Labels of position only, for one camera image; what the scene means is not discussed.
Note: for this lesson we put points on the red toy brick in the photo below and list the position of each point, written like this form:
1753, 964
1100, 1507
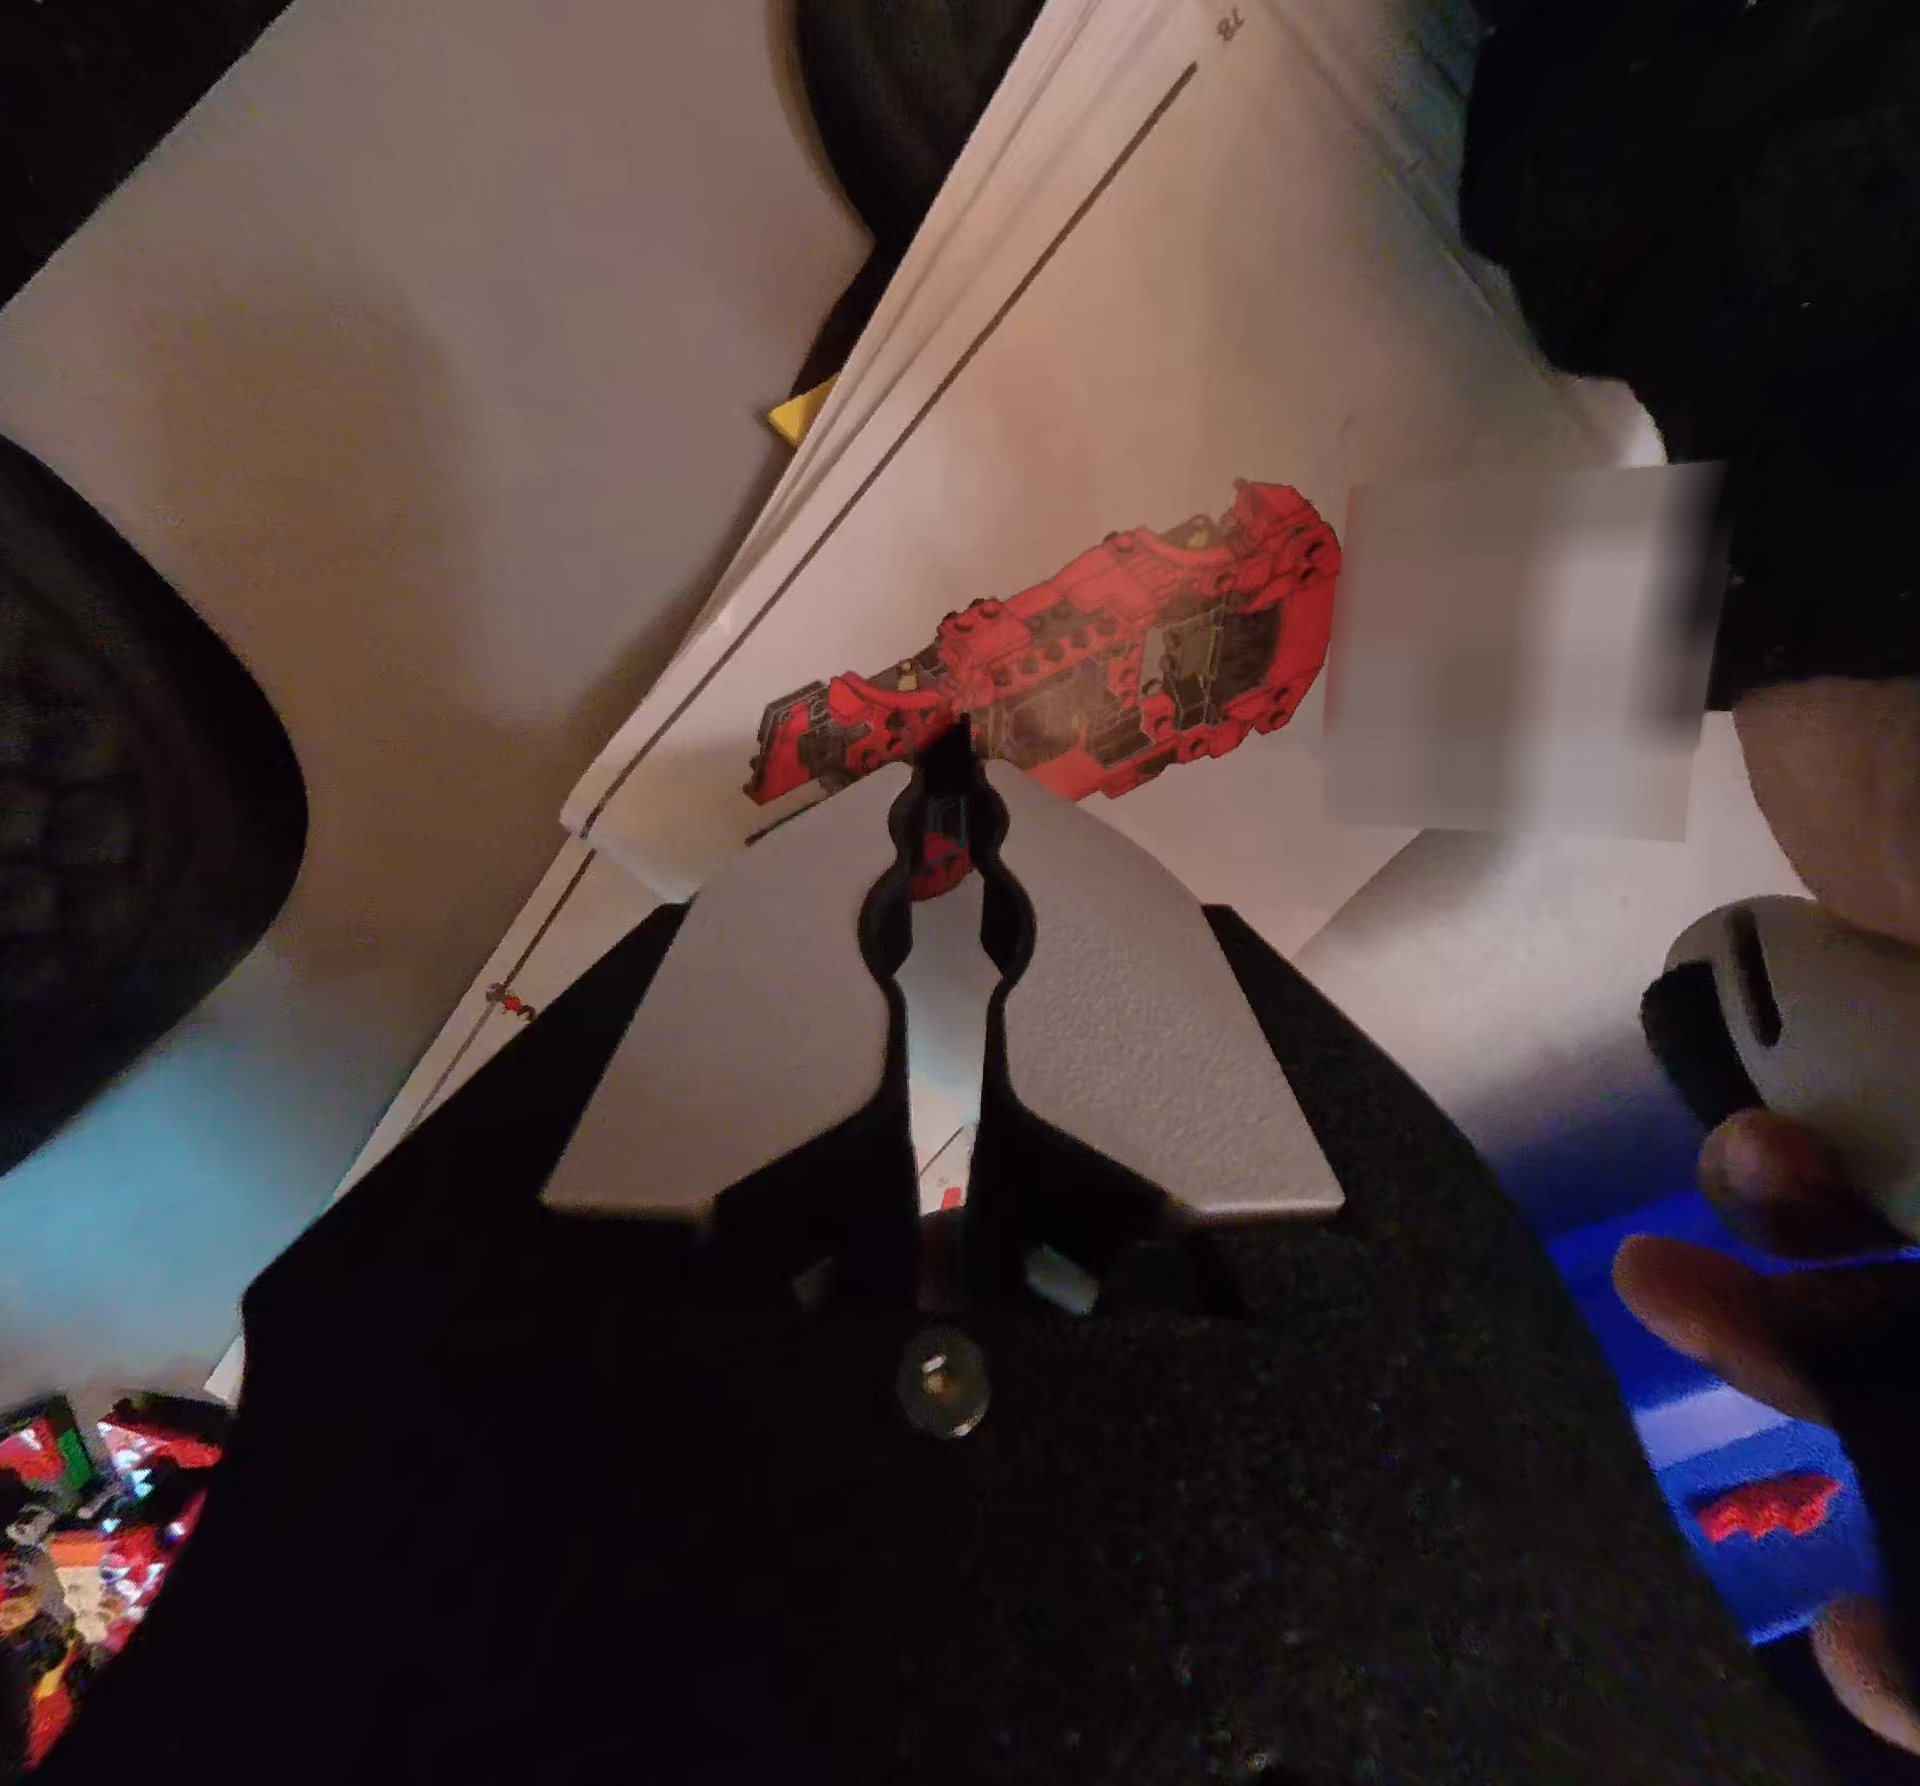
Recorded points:
1770, 1508

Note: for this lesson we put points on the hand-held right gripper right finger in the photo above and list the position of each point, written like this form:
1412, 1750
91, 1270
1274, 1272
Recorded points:
1156, 1035

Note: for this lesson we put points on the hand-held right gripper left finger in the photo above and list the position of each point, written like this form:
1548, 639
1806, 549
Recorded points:
750, 1035

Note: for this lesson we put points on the small yellow brick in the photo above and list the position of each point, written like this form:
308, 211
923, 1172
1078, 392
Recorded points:
804, 411

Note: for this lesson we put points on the white instruction booklet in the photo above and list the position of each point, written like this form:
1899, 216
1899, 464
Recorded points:
1200, 316

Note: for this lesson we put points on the pile of assorted toy bricks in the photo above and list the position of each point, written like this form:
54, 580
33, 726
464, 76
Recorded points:
74, 1561

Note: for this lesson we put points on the small red brick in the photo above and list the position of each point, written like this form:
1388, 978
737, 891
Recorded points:
946, 869

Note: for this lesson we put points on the person's left hand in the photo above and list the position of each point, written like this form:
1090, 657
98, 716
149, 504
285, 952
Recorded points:
1739, 1329

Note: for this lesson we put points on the person's left forearm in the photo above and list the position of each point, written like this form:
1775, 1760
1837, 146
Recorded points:
1726, 168

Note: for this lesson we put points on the blue plastic bin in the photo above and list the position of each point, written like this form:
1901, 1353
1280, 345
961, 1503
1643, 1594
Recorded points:
1779, 1591

